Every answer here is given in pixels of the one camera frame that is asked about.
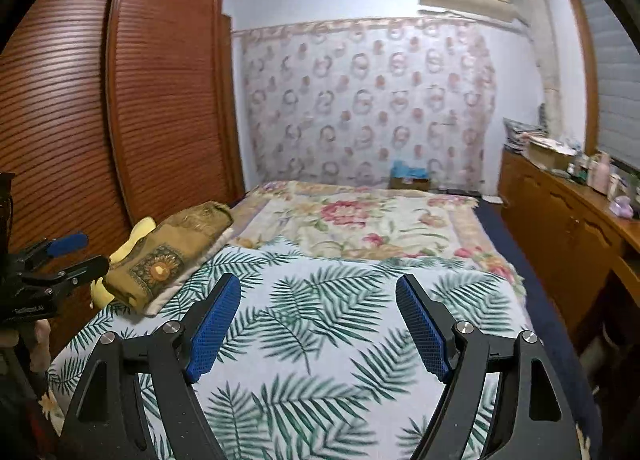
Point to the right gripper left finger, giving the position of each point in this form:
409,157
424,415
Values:
205,326

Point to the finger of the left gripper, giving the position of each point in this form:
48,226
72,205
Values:
66,280
62,244

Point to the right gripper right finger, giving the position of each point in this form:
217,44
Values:
430,326

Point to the golden brown patterned garment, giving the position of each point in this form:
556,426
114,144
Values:
164,252

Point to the beige pillow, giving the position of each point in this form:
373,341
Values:
166,293

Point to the green palm leaf sheet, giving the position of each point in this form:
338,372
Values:
318,362

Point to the floral bed quilt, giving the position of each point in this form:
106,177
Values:
362,223

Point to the navy blue mattress edge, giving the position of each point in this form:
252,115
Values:
549,327

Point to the blue item on box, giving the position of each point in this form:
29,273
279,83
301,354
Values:
403,171

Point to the long wooden sideboard cabinet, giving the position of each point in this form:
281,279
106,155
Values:
574,243

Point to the brown louvered wooden wardrobe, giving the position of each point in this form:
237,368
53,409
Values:
114,110

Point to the cardboard box on cabinet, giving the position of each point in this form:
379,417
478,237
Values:
549,153

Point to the purple small item on cabinet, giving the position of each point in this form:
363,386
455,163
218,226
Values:
621,207

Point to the pink bottle on cabinet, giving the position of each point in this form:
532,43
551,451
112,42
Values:
601,173

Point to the floral patterned curtain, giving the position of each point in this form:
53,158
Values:
342,102

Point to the grey window blind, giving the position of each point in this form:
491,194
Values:
618,75

